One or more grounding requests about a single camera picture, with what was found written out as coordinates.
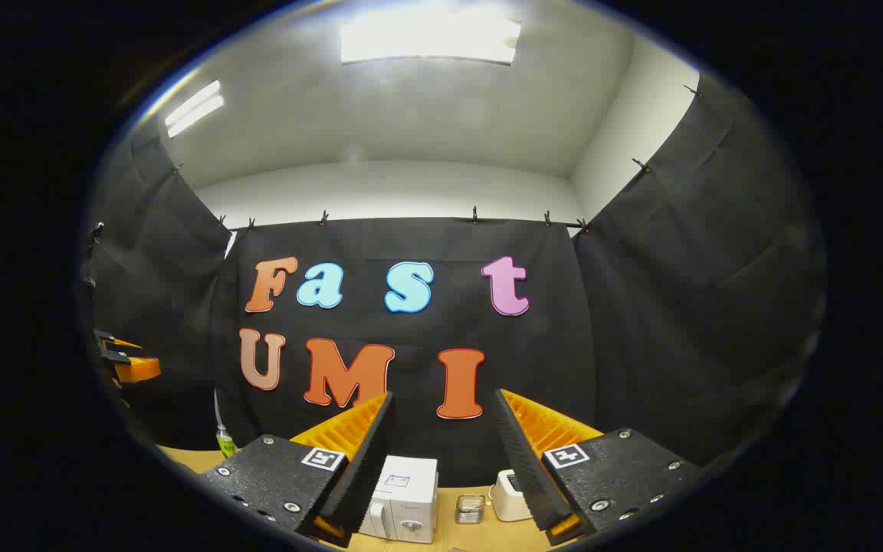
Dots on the green label drink bottle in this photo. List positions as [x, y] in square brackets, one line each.
[225, 443]

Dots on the white toaster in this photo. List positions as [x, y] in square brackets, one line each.
[507, 498]

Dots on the clear glass cup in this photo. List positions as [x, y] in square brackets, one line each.
[470, 509]

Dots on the long ceiling light strip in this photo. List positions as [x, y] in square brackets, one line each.
[195, 107]

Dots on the large ceiling light panel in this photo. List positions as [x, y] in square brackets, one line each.
[430, 38]

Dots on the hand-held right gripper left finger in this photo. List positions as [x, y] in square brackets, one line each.
[369, 452]

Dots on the row of black cloth clips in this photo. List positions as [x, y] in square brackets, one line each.
[474, 215]

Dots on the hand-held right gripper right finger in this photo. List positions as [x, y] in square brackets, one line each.
[522, 452]

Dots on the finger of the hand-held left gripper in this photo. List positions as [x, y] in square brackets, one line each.
[139, 369]
[116, 343]

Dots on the black backdrop cloth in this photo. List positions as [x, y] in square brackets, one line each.
[641, 322]

